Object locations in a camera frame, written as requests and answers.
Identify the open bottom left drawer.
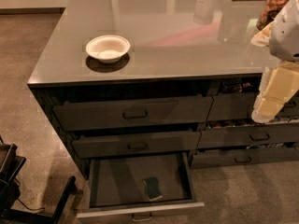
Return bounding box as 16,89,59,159
77,152,204,224

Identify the middle left dark drawer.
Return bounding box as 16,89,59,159
72,131,201,158

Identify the black chair frame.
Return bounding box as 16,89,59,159
0,136,77,224

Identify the top left dark drawer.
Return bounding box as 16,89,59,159
53,96,212,131

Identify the bottom right dark drawer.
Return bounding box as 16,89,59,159
190,147,299,169

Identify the glass snack jar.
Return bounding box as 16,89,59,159
256,0,289,30

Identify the white paper bowl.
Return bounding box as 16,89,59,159
85,35,131,63

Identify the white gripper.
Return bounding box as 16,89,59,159
250,0,299,123

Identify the middle right dark drawer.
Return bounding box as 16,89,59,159
198,124,299,148

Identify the top right dark drawer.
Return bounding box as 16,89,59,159
207,92,299,121

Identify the green yellow sponge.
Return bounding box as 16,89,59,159
143,176,163,202

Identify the dark drawer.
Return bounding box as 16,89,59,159
198,124,299,148
72,131,201,158
53,96,212,131
190,147,299,169
207,92,299,121

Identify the dark counter cabinet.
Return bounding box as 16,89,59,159
28,0,298,175

